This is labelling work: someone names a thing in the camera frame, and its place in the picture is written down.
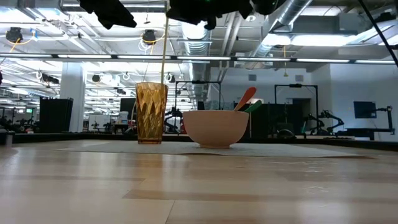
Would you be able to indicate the grey cup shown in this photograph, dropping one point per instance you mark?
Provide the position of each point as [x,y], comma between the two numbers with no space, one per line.
[7,137]

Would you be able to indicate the silver ventilation duct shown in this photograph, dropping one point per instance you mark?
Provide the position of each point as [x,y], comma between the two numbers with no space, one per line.
[197,40]

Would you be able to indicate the dark wall monitor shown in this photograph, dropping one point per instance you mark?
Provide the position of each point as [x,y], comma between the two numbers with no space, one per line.
[364,109]

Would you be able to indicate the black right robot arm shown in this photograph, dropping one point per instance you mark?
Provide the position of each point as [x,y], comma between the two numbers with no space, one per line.
[267,6]

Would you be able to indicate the amber faceted glass tumbler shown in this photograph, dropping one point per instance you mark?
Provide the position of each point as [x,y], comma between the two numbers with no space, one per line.
[151,113]

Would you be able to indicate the background black robot arm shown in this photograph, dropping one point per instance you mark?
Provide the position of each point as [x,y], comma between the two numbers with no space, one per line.
[174,116]
[329,118]

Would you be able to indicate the black screen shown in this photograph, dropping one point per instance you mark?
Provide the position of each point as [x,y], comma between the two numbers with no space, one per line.
[128,107]

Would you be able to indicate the wide black partition wall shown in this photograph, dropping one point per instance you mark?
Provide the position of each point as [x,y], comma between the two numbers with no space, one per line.
[273,119]

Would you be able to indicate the white plastic container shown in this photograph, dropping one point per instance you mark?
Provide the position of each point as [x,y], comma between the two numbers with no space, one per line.
[123,117]

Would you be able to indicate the black partition panel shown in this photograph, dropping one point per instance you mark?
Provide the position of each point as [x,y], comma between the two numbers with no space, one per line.
[56,115]

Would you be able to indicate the peach ceramic bowl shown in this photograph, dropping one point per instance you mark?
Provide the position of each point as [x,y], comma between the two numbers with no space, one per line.
[215,127]

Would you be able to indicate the black table edge rail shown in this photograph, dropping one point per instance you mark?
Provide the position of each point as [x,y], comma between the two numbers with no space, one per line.
[93,137]

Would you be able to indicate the pale grey placemat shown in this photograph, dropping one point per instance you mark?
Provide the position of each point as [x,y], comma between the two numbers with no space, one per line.
[155,148]

